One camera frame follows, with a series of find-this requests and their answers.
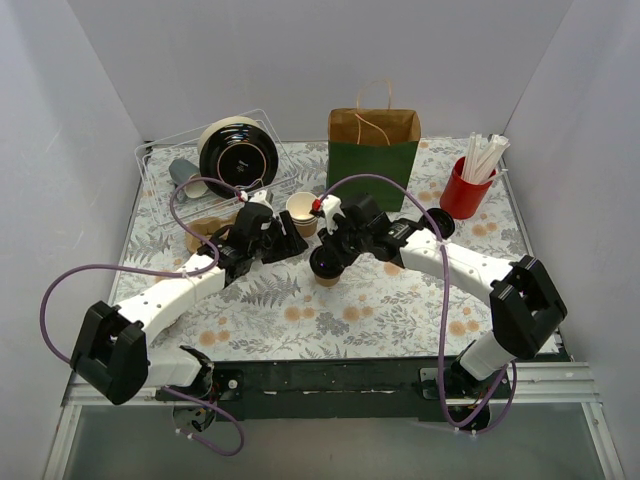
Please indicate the red cup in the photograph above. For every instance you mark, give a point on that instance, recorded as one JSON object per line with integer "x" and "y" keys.
{"x": 461, "y": 199}

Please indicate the single paper cup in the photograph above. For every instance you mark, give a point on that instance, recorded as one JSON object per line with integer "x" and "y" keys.
{"x": 326, "y": 282}

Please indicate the green paper bag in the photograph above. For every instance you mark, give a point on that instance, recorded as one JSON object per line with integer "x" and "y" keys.
{"x": 367, "y": 144}

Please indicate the white wire dish rack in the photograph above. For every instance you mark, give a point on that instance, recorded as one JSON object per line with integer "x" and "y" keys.
{"x": 154, "y": 158}

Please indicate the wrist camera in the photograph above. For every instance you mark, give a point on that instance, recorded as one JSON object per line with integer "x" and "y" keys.
{"x": 263, "y": 197}
{"x": 329, "y": 208}

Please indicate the stack of paper cups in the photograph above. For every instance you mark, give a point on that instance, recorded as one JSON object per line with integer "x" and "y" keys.
{"x": 299, "y": 207}

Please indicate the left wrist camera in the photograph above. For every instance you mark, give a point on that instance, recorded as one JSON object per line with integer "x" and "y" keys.
{"x": 263, "y": 197}

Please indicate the grey mug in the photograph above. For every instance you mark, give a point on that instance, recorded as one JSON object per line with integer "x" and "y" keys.
{"x": 181, "y": 170}

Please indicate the stack of black lids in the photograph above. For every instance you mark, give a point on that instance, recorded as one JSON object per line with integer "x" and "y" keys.
{"x": 444, "y": 222}

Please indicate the black plate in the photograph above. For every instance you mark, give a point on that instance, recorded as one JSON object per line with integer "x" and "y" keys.
{"x": 238, "y": 152}

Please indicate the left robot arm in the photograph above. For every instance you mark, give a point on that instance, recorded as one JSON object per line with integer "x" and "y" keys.
{"x": 112, "y": 350}

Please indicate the black cup lid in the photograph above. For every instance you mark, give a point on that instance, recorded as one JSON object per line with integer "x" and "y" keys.
{"x": 324, "y": 264}

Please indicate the white wrapped straws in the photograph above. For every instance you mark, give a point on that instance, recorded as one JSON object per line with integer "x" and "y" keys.
{"x": 481, "y": 160}

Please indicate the cardboard cup carrier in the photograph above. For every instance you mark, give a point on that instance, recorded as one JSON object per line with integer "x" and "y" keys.
{"x": 205, "y": 227}

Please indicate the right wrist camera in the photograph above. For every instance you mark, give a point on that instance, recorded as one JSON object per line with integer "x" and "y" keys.
{"x": 329, "y": 208}

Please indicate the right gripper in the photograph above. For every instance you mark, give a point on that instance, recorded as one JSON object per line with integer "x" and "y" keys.
{"x": 338, "y": 240}

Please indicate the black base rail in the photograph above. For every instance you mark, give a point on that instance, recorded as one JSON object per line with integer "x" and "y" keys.
{"x": 327, "y": 388}

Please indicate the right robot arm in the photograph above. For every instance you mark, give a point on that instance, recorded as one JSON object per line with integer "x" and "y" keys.
{"x": 526, "y": 308}

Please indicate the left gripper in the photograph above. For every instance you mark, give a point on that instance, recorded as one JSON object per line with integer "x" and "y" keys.
{"x": 279, "y": 240}

